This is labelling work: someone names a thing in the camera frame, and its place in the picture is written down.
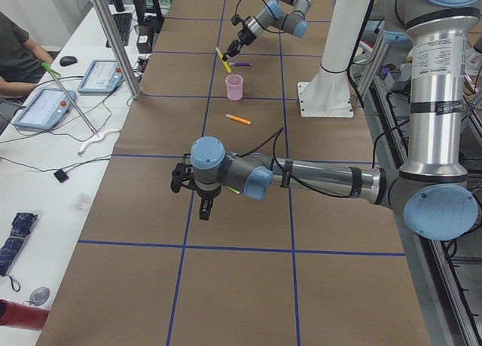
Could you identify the blue folded umbrella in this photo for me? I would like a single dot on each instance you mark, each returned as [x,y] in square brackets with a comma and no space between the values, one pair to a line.
[21,227]

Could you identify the round silver disc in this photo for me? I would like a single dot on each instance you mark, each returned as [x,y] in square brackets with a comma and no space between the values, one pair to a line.
[38,297]

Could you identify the aluminium frame post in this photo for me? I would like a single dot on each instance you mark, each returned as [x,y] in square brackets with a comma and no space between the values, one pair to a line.
[107,23]

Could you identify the pink mesh pen holder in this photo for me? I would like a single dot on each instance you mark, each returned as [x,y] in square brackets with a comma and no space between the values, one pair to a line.
[234,86]

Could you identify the blue teach pendant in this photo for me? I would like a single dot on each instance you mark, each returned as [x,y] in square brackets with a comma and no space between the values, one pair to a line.
[101,78]
[45,110]

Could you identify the black computer mouse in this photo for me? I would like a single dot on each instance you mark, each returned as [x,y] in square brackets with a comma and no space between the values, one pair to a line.
[67,61]

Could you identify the black monitor stand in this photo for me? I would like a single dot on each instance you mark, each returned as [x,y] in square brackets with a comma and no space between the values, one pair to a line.
[141,8]

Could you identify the clear plastic bag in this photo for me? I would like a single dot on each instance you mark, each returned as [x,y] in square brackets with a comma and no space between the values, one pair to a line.
[81,204]

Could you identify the far blue teach pendant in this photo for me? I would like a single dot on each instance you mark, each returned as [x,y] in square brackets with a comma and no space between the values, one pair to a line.
[101,78]

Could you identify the small black box device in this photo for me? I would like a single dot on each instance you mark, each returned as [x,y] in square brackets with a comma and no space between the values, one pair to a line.
[61,175]

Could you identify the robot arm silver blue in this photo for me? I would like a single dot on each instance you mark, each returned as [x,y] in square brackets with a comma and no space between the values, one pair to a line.
[428,191]
[288,16]

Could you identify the yellow highlighter pen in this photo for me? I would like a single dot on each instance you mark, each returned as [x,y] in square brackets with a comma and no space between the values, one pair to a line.
[223,61]

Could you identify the grabber stick green handle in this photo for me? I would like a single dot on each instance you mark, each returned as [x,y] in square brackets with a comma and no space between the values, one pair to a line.
[55,76]

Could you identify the black keyboard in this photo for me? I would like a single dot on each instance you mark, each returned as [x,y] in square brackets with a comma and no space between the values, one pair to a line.
[123,22]

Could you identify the person in grey shirt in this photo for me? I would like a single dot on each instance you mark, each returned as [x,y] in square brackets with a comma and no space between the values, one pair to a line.
[21,61]

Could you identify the orange highlighter pen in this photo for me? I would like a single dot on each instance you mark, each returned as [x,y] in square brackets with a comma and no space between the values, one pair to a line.
[238,119]

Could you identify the near blue teach pendant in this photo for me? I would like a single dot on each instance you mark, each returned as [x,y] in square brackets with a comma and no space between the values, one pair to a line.
[45,110]

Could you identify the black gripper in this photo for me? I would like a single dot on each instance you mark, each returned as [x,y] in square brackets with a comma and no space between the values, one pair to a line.
[242,35]
[205,195]

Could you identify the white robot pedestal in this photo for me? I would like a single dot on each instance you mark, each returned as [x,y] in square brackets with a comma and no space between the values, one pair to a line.
[328,94]

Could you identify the green highlighter pen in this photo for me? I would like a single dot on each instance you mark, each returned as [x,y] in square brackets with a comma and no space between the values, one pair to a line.
[233,190]

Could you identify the red cylinder bottle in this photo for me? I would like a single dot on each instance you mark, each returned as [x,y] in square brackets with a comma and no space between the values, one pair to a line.
[16,315]

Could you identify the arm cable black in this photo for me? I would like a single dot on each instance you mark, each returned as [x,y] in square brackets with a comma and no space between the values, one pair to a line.
[287,167]

